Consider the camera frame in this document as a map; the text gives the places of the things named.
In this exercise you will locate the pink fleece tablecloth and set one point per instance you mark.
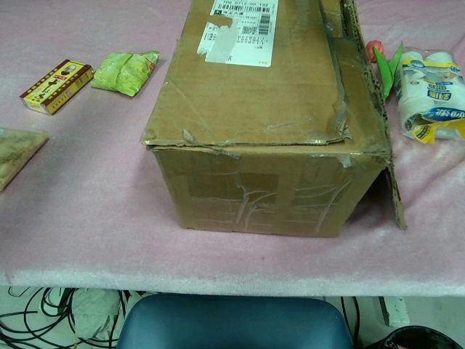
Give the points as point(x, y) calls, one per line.
point(91, 218)

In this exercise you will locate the large brown cardboard box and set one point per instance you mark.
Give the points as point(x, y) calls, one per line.
point(261, 181)

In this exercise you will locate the toilet paper roll pack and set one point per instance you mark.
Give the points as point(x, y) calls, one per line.
point(425, 94)

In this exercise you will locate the green crumpled snack packet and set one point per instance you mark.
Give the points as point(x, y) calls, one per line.
point(121, 74)

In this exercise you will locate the black trash bin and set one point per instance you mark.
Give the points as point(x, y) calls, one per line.
point(417, 340)

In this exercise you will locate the yellow red small box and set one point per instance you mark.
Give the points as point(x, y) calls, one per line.
point(56, 87)

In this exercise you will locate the beige snack bag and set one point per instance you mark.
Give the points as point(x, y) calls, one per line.
point(16, 152)

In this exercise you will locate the white plastic bag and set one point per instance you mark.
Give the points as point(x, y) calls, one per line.
point(95, 312)

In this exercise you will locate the artificial orange tulip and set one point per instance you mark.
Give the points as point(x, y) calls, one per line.
point(387, 71)

